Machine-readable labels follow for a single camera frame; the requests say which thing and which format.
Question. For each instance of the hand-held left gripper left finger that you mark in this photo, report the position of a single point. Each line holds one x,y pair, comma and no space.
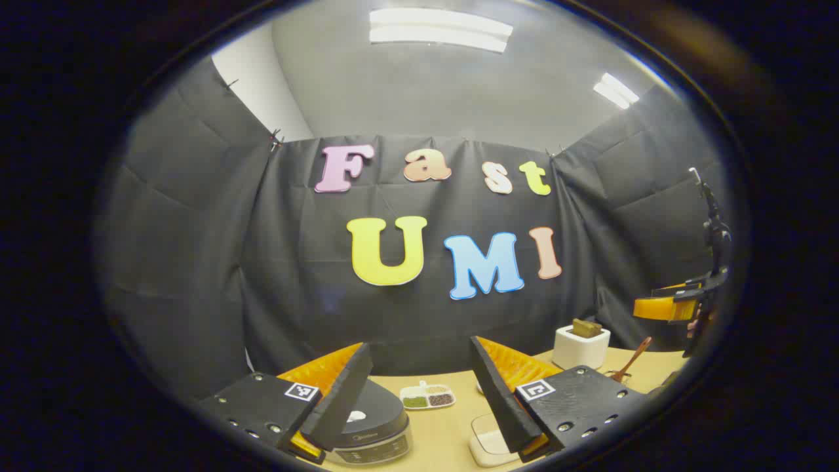
344,400

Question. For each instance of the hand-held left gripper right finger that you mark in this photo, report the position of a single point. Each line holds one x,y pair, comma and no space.
501,400

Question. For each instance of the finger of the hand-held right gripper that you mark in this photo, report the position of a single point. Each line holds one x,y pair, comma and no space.
662,307

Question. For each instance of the grey rice cooker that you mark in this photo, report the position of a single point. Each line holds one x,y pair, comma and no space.
373,419

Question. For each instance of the glass tray of rice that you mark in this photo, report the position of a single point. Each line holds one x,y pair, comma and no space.
488,439

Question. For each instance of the brown wooden spoon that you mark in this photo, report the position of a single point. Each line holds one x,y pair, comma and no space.
632,357

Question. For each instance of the white divided bean dish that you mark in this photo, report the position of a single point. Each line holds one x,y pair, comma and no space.
427,396

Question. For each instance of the brown toast slice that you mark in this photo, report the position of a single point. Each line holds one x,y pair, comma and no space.
586,328

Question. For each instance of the white toaster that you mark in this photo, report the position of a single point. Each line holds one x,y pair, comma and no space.
580,353

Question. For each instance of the small ceiling light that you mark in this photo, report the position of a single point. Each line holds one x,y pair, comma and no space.
616,90

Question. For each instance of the black backdrop cloth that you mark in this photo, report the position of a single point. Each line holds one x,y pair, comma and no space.
196,262

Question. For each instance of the long ceiling light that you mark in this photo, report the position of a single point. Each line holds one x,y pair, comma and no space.
439,29

